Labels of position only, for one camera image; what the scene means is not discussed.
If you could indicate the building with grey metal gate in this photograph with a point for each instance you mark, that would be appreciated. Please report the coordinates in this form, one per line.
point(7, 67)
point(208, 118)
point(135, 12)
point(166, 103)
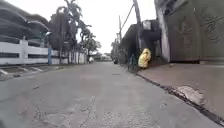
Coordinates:
point(190, 33)

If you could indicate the grey multi-storey building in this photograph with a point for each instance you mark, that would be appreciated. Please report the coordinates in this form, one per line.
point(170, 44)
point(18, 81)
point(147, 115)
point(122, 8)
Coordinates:
point(16, 20)

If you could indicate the dirt verge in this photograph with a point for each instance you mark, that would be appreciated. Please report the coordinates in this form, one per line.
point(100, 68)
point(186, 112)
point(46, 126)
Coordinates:
point(20, 70)

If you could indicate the utility pole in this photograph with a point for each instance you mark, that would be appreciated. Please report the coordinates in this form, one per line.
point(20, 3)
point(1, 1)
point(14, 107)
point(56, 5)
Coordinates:
point(137, 13)
point(120, 28)

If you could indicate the row of trees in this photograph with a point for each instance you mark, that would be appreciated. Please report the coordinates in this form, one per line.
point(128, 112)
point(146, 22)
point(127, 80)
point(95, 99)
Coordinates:
point(66, 30)

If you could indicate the concrete pavement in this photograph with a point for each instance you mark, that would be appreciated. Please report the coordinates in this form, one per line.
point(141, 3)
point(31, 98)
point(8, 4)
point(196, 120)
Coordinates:
point(193, 76)

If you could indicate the dark low building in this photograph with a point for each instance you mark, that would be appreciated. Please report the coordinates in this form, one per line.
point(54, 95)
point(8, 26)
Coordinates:
point(133, 40)

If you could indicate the white wall with blue posts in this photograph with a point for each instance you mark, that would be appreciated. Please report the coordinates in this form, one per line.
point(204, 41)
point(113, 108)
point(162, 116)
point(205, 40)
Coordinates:
point(20, 50)

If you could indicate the grey concrete road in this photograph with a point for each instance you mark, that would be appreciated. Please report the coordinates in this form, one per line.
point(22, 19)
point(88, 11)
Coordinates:
point(100, 93)

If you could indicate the dark drain gutter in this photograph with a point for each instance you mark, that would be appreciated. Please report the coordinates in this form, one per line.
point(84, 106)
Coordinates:
point(186, 100)

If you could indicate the yellow covered object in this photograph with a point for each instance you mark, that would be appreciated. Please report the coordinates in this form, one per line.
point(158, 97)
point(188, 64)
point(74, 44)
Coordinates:
point(144, 58)

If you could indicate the two-wheeled vehicle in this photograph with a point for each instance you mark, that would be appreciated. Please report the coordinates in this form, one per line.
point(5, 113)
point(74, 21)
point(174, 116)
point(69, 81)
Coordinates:
point(131, 62)

